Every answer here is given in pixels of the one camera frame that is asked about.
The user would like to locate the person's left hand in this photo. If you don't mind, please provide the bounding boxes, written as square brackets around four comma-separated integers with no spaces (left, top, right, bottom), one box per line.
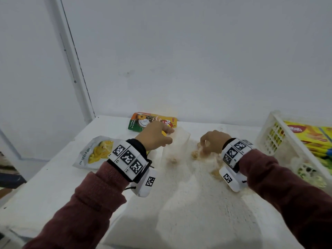
[135,121,175,151]

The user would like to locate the person's right hand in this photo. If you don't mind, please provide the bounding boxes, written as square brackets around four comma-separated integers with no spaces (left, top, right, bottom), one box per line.
[200,130,232,155]

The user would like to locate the clear plastic bag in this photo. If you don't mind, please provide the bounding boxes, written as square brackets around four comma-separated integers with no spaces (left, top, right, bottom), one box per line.
[102,126,305,249]

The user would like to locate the person's right forearm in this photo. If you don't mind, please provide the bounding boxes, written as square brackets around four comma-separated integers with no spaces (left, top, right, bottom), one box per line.
[238,149,332,249]

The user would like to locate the person's left forearm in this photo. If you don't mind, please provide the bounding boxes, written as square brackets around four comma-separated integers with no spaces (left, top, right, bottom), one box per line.
[23,161,130,249]

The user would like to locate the tan food pieces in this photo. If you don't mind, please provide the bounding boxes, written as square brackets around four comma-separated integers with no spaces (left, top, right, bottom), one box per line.
[191,141,224,179]

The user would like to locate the white pouch with yellow fruit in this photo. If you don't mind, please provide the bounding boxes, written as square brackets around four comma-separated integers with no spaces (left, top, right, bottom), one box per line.
[72,135,123,170]

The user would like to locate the white plastic basket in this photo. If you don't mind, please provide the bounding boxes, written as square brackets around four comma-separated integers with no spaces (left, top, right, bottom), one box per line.
[255,110,332,197]

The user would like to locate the yellow biscuit packet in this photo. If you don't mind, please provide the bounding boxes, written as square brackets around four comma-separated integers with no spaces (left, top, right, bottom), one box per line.
[283,121,332,156]

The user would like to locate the green white packet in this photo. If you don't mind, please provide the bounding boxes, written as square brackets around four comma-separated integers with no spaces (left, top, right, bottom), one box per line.
[296,163,328,189]

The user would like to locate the dark blue object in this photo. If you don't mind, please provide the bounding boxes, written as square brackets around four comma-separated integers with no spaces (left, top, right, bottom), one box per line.
[0,172,27,190]

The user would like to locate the right wrist camera marker band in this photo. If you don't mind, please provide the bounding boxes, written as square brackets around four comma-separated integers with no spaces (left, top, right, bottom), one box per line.
[219,138,254,193]

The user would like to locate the wrist camera marker band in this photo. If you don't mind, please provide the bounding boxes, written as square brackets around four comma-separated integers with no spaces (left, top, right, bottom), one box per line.
[219,138,254,193]
[107,139,158,198]

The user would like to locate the left wrist camera marker band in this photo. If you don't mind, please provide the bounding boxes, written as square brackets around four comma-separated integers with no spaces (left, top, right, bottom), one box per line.
[107,139,158,198]

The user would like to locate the white door frame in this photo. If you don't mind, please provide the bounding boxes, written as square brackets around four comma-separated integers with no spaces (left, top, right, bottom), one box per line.
[43,0,96,125]

